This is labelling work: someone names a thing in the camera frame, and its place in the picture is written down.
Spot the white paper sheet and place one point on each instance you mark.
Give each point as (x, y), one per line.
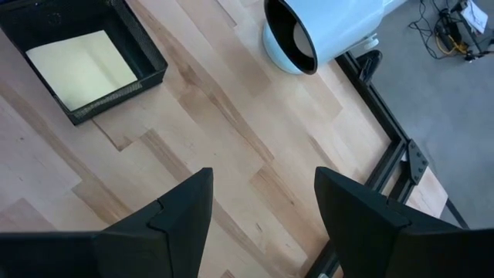
(474, 13)

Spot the yellow sticky notes pad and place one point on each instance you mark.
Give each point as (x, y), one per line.
(81, 69)

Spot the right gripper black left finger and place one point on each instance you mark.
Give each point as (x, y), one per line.
(173, 239)

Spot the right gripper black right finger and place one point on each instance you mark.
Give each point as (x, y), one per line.
(366, 239)

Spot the black aluminium table frame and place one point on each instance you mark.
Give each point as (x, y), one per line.
(381, 112)

